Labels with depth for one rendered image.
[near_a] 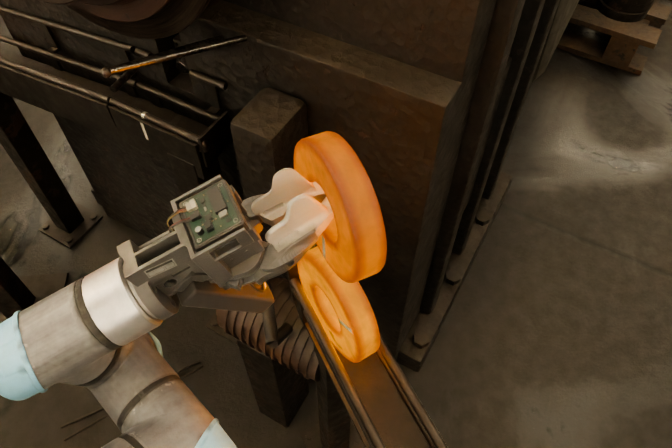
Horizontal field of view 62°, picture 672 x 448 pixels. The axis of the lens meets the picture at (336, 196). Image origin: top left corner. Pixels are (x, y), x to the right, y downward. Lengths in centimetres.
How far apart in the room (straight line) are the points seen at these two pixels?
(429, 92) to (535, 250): 103
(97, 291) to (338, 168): 24
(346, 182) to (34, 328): 30
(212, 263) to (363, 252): 14
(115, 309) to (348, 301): 26
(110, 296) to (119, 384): 12
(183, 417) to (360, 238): 25
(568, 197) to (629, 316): 41
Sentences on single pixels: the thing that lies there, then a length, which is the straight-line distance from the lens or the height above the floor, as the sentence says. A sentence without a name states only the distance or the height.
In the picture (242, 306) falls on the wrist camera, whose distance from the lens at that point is 61.
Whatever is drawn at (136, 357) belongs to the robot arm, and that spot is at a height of 80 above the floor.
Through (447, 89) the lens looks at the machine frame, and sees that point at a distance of 77.
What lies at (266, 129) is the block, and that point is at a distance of 81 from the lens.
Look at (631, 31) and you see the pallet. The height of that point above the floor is 14.
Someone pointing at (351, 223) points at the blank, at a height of 96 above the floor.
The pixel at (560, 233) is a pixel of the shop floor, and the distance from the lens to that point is 179.
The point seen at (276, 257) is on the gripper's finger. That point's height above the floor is 91.
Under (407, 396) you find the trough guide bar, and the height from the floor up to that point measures 69.
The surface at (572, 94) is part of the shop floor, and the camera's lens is 224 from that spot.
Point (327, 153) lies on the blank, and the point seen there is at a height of 98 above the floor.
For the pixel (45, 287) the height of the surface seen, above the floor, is 1.
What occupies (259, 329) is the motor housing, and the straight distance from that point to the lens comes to 95.
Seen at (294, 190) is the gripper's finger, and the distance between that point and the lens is 55.
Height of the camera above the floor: 136
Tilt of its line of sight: 51 degrees down
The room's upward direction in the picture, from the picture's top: straight up
